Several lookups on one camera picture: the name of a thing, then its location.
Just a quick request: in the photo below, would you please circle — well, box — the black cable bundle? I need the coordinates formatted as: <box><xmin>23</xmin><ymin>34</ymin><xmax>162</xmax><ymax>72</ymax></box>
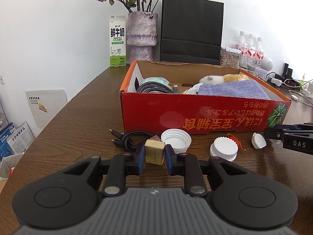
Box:
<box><xmin>108</xmin><ymin>128</ymin><xmax>160</xmax><ymax>153</ymax></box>

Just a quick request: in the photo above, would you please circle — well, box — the yellow sponge block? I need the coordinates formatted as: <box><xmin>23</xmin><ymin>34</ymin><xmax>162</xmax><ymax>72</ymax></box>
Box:
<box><xmin>144</xmin><ymin>139</ymin><xmax>165</xmax><ymax>165</ymax></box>

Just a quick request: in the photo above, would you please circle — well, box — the small white plastic cap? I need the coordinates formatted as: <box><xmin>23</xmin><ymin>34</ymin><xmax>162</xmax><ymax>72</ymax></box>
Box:
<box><xmin>251</xmin><ymin>133</ymin><xmax>267</xmax><ymax>150</ymax></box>

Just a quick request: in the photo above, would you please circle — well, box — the white jar lid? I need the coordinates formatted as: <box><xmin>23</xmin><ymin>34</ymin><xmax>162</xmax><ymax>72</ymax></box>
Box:
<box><xmin>161</xmin><ymin>129</ymin><xmax>192</xmax><ymax>154</ymax></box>

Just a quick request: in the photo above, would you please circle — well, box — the orange red string charm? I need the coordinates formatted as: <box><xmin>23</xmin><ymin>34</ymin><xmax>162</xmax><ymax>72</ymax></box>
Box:
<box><xmin>227</xmin><ymin>133</ymin><xmax>246</xmax><ymax>151</ymax></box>

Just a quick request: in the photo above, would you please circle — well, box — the white ribbed bottle cap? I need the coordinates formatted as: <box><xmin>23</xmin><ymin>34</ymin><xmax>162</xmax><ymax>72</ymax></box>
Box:
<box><xmin>210</xmin><ymin>137</ymin><xmax>238</xmax><ymax>162</ymax></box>

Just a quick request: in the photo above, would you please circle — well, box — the white power adapter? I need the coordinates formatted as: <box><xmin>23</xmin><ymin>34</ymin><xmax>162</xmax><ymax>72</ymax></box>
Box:
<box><xmin>269</xmin><ymin>78</ymin><xmax>283</xmax><ymax>87</ymax></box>

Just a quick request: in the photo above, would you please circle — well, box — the purple blue cloth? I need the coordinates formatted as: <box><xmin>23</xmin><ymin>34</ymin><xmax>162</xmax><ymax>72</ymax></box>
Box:
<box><xmin>197</xmin><ymin>80</ymin><xmax>270</xmax><ymax>100</ymax></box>

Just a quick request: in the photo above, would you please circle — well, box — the red orange cardboard box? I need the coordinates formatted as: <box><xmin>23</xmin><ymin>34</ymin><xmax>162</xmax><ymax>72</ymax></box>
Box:
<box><xmin>120</xmin><ymin>61</ymin><xmax>291</xmax><ymax>135</ymax></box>

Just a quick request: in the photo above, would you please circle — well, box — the white round speaker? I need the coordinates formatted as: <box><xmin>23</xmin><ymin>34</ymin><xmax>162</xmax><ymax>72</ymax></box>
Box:
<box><xmin>261</xmin><ymin>59</ymin><xmax>274</xmax><ymax>72</ymax></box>

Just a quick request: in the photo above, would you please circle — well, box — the crumpled white paper in box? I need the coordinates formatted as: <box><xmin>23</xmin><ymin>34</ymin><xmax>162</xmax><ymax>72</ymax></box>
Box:
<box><xmin>183</xmin><ymin>82</ymin><xmax>203</xmax><ymax>94</ymax></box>

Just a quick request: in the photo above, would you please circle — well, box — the clear drinking glass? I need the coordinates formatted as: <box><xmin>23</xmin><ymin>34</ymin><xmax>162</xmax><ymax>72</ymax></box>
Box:
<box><xmin>239</xmin><ymin>54</ymin><xmax>257</xmax><ymax>73</ymax></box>

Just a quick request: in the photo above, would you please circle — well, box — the right water bottle red label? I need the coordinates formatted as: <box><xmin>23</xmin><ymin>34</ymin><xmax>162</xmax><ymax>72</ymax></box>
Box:
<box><xmin>255</xmin><ymin>37</ymin><xmax>264</xmax><ymax>63</ymax></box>

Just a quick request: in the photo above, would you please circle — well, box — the water bottle red label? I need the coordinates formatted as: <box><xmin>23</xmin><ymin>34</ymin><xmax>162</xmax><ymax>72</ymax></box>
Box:
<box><xmin>235</xmin><ymin>31</ymin><xmax>248</xmax><ymax>56</ymax></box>
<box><xmin>246</xmin><ymin>34</ymin><xmax>256</xmax><ymax>59</ymax></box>
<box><xmin>255</xmin><ymin>37</ymin><xmax>264</xmax><ymax>63</ymax></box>

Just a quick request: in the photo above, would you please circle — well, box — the mint green pouch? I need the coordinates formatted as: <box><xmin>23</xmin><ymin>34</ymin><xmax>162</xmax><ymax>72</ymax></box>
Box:
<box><xmin>143</xmin><ymin>77</ymin><xmax>170</xmax><ymax>85</ymax></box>

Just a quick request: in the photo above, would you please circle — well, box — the middle water bottle red label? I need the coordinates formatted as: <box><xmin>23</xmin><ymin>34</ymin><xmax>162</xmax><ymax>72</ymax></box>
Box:
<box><xmin>246</xmin><ymin>34</ymin><xmax>256</xmax><ymax>59</ymax></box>

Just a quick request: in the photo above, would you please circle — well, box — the yellow white plush sheep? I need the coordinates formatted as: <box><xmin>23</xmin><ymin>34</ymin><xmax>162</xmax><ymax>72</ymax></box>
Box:
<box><xmin>199</xmin><ymin>74</ymin><xmax>249</xmax><ymax>85</ymax></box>

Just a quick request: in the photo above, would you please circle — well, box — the clear container of seeds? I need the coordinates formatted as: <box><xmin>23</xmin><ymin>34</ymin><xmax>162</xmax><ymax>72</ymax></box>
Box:
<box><xmin>219</xmin><ymin>46</ymin><xmax>241</xmax><ymax>69</ymax></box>

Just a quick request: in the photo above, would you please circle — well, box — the left water bottle red label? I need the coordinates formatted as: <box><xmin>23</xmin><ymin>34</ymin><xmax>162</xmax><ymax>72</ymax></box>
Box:
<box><xmin>235</xmin><ymin>31</ymin><xmax>248</xmax><ymax>56</ymax></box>

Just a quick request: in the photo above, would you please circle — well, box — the purple ceramic vase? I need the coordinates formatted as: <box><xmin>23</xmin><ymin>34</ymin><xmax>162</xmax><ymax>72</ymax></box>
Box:
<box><xmin>127</xmin><ymin>11</ymin><xmax>158</xmax><ymax>63</ymax></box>

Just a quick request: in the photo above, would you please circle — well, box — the black paper bag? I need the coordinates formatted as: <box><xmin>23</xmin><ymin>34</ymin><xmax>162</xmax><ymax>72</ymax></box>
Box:
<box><xmin>160</xmin><ymin>0</ymin><xmax>224</xmax><ymax>65</ymax></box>

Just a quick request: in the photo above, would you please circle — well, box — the white green milk carton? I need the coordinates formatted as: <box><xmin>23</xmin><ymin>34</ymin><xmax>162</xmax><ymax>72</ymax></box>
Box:
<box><xmin>109</xmin><ymin>15</ymin><xmax>126</xmax><ymax>67</ymax></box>

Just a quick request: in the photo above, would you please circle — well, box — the grey braided cable coil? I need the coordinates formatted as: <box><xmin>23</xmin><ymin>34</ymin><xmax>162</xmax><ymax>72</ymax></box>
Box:
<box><xmin>136</xmin><ymin>82</ymin><xmax>176</xmax><ymax>95</ymax></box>

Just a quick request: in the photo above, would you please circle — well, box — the white wall panel box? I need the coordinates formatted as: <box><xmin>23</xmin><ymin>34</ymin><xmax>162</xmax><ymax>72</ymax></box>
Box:
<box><xmin>25</xmin><ymin>89</ymin><xmax>67</xmax><ymax>128</ymax></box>

